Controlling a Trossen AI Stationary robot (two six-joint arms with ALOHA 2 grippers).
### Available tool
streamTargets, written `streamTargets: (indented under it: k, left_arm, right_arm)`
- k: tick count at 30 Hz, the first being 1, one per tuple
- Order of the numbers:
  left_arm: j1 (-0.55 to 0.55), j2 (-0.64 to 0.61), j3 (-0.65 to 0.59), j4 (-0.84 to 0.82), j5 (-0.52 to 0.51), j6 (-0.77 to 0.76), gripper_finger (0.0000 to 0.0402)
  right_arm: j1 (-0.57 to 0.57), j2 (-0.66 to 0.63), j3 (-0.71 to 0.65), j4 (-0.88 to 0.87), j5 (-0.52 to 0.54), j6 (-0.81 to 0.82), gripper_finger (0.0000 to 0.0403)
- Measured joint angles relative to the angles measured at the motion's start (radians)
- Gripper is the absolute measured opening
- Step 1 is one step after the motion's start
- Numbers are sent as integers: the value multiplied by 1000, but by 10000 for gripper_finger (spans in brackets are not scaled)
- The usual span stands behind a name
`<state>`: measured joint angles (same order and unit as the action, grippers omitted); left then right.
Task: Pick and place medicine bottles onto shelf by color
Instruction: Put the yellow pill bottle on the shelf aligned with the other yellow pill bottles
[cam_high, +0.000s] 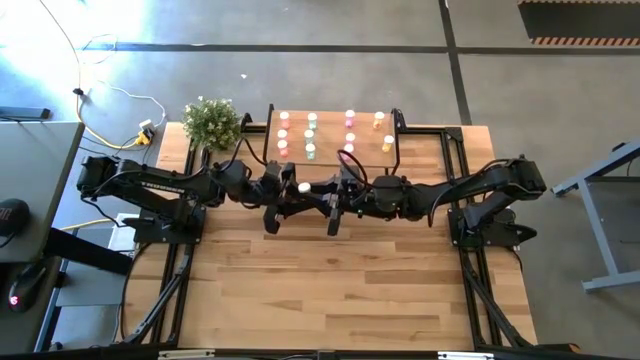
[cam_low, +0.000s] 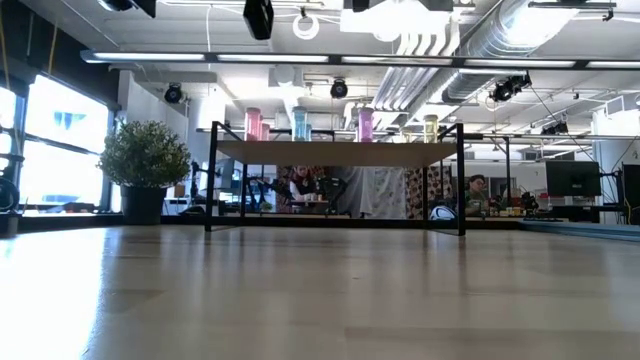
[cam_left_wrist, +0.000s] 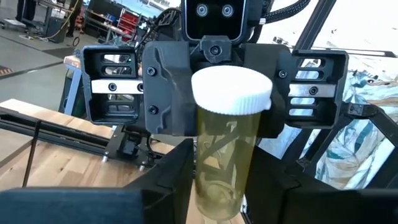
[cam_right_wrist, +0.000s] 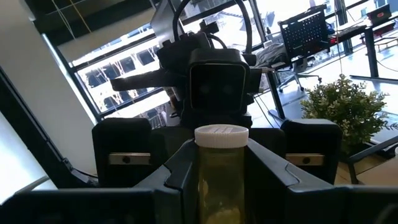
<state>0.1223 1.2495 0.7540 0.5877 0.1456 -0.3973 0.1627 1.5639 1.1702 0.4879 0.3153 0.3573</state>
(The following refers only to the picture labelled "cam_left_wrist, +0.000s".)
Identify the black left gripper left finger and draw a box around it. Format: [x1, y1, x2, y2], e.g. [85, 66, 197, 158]
[123, 138, 196, 224]

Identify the person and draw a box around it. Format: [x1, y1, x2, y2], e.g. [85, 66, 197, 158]
[15, 0, 38, 22]
[67, 0, 83, 38]

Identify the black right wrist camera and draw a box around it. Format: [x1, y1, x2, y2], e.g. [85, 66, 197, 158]
[181, 0, 248, 43]

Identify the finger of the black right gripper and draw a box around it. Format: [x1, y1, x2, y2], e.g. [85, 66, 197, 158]
[141, 40, 203, 138]
[231, 42, 296, 139]

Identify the blue grey metal table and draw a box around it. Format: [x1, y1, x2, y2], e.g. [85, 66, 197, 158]
[60, 63, 83, 118]

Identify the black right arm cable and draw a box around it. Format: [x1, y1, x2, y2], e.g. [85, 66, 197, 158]
[262, 0, 312, 24]

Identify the yellow medicine bottle white cap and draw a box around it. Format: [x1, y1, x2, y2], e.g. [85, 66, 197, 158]
[191, 65, 274, 222]

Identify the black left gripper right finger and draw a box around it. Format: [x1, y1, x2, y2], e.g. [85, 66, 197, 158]
[243, 145, 302, 224]

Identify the red storage cart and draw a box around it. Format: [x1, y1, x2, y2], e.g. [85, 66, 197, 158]
[116, 7, 141, 35]

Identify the blue white patterned sheet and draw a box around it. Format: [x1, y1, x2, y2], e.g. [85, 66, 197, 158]
[257, 62, 398, 190]

